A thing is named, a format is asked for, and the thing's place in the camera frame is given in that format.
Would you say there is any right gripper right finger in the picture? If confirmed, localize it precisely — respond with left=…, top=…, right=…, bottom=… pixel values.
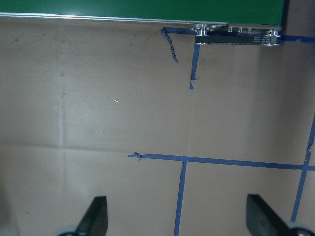
left=246, top=194, right=292, bottom=236

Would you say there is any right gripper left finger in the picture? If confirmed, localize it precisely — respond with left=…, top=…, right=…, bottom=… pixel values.
left=74, top=196, right=108, bottom=236

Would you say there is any green conveyor belt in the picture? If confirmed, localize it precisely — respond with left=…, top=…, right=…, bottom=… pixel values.
left=0, top=0, right=286, bottom=47

